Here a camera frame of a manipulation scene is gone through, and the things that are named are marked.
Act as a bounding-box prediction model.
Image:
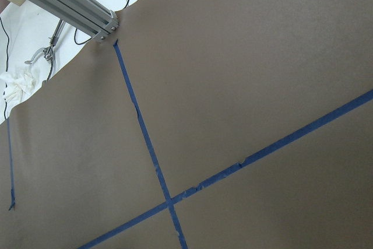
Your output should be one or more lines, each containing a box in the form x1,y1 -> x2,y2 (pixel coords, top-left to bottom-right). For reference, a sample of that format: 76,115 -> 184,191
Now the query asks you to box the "white crumpled cloth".
1,67 -> 42,104

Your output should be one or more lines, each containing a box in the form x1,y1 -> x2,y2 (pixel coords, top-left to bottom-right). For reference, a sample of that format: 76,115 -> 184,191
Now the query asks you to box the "grabber tool with green handle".
24,19 -> 66,82

